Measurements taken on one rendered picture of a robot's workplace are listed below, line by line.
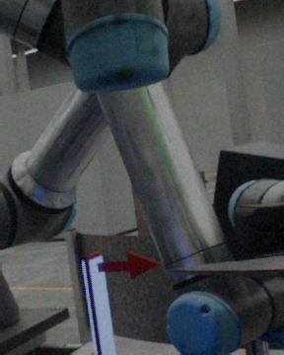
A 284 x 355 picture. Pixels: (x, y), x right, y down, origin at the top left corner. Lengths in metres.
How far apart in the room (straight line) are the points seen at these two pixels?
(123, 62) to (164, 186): 0.29
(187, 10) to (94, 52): 0.42
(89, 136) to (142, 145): 0.26
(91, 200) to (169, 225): 9.61
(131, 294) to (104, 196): 7.55
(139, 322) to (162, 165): 2.02
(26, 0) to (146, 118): 0.22
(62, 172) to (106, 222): 9.21
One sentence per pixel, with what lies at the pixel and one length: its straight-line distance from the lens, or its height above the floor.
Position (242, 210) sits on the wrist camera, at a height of 1.21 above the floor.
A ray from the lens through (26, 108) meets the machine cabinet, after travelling 11.06.
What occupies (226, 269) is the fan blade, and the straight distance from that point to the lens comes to 0.52.
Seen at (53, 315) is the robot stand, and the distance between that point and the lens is 1.16.
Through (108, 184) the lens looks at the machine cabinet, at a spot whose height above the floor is 0.75.
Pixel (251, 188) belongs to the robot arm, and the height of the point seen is 1.21.
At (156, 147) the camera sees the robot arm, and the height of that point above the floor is 1.27.
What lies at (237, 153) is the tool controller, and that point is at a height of 1.24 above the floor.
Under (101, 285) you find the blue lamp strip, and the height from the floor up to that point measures 1.16.
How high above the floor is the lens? 1.28
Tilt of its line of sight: 3 degrees down
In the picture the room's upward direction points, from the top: 8 degrees counter-clockwise
